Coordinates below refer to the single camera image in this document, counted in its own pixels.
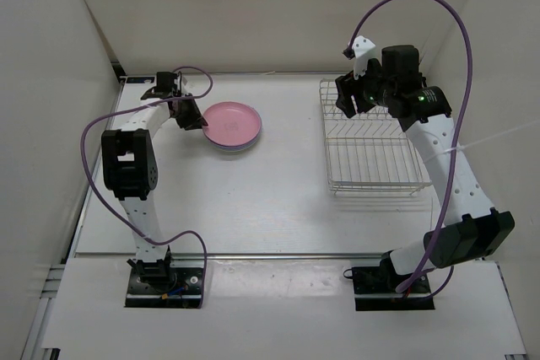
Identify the purple cable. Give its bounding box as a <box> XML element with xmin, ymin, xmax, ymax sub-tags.
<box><xmin>79</xmin><ymin>66</ymin><xmax>208</xmax><ymax>309</ymax></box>
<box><xmin>348</xmin><ymin>0</ymin><xmax>473</xmax><ymax>300</ymax></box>

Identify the cream bear plate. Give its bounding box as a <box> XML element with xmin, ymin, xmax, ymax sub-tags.
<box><xmin>218</xmin><ymin>149</ymin><xmax>250</xmax><ymax>156</ymax></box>

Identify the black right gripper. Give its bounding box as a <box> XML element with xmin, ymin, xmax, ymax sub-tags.
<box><xmin>335</xmin><ymin>56</ymin><xmax>396</xmax><ymax>120</ymax></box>

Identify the metal wire dish rack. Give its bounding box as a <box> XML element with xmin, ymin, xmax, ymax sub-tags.
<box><xmin>319</xmin><ymin>79</ymin><xmax>431</xmax><ymax>197</ymax></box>

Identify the black XDOF label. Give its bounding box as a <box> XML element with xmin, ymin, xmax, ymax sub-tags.
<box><xmin>126</xmin><ymin>77</ymin><xmax>154</xmax><ymax>84</ymax></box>

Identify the white zip tie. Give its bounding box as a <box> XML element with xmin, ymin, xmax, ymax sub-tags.
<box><xmin>438</xmin><ymin>120</ymin><xmax>539</xmax><ymax>163</ymax></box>

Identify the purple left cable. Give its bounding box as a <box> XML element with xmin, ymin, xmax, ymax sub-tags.
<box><xmin>79</xmin><ymin>66</ymin><xmax>208</xmax><ymax>309</ymax></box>

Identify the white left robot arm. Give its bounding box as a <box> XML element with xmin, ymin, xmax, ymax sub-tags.
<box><xmin>101</xmin><ymin>72</ymin><xmax>208</xmax><ymax>293</ymax></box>

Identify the pink plate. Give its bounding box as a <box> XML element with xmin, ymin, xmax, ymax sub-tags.
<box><xmin>203</xmin><ymin>101</ymin><xmax>262</xmax><ymax>146</ymax></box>

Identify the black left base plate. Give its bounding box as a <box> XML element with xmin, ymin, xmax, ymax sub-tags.
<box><xmin>124</xmin><ymin>258</ymin><xmax>205</xmax><ymax>309</ymax></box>

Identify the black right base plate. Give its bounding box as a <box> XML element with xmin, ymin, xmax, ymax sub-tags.
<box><xmin>343</xmin><ymin>266</ymin><xmax>435</xmax><ymax>312</ymax></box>

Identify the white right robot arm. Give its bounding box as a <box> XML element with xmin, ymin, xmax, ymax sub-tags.
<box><xmin>335</xmin><ymin>36</ymin><xmax>515</xmax><ymax>293</ymax></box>

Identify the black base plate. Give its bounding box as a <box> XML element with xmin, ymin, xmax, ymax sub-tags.
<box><xmin>343</xmin><ymin>266</ymin><xmax>435</xmax><ymax>312</ymax></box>
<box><xmin>124</xmin><ymin>258</ymin><xmax>205</xmax><ymax>309</ymax></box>

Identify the purple plate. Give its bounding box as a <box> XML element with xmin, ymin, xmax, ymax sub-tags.
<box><xmin>208</xmin><ymin>128</ymin><xmax>262</xmax><ymax>152</ymax></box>

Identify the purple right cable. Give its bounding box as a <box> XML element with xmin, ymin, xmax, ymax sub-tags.
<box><xmin>348</xmin><ymin>0</ymin><xmax>473</xmax><ymax>300</ymax></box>

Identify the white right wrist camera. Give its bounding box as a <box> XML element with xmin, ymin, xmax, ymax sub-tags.
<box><xmin>343</xmin><ymin>35</ymin><xmax>376</xmax><ymax>80</ymax></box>

